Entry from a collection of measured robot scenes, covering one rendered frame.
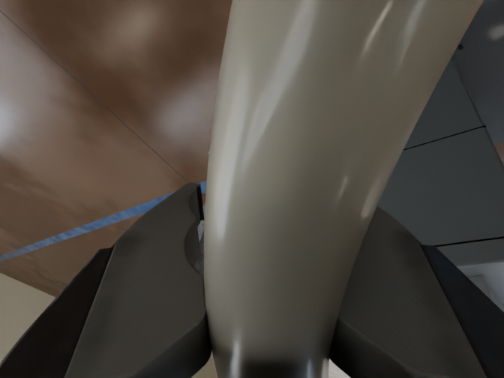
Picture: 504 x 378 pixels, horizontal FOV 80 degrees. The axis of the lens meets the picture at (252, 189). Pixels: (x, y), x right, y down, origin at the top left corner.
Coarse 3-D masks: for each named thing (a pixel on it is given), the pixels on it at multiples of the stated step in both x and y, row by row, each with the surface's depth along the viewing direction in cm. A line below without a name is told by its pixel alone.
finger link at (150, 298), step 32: (192, 192) 11; (160, 224) 10; (192, 224) 10; (128, 256) 8; (160, 256) 8; (192, 256) 10; (128, 288) 7; (160, 288) 7; (192, 288) 7; (96, 320) 7; (128, 320) 7; (160, 320) 7; (192, 320) 7; (96, 352) 6; (128, 352) 6; (160, 352) 6; (192, 352) 7
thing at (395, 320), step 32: (384, 224) 9; (384, 256) 8; (416, 256) 8; (352, 288) 7; (384, 288) 7; (416, 288) 7; (352, 320) 6; (384, 320) 6; (416, 320) 6; (448, 320) 6; (352, 352) 7; (384, 352) 6; (416, 352) 6; (448, 352) 6
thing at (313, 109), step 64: (256, 0) 3; (320, 0) 3; (384, 0) 3; (448, 0) 3; (256, 64) 3; (320, 64) 3; (384, 64) 3; (256, 128) 4; (320, 128) 3; (384, 128) 4; (256, 192) 4; (320, 192) 4; (256, 256) 5; (320, 256) 4; (256, 320) 5; (320, 320) 5
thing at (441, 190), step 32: (448, 64) 112; (448, 96) 102; (416, 128) 101; (448, 128) 94; (480, 128) 87; (416, 160) 93; (448, 160) 87; (480, 160) 81; (384, 192) 93; (416, 192) 86; (448, 192) 81; (480, 192) 76; (416, 224) 80; (448, 224) 76; (480, 224) 71; (448, 256) 71; (480, 256) 67
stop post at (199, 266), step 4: (208, 152) 177; (204, 204) 153; (204, 208) 150; (204, 212) 148; (204, 216) 146; (204, 220) 143; (200, 224) 143; (200, 228) 141; (200, 232) 138; (200, 236) 136; (200, 240) 135; (200, 244) 134; (200, 248) 133; (200, 256) 132; (200, 260) 131; (196, 264) 129; (200, 264) 130; (196, 268) 128; (200, 268) 130; (200, 272) 129
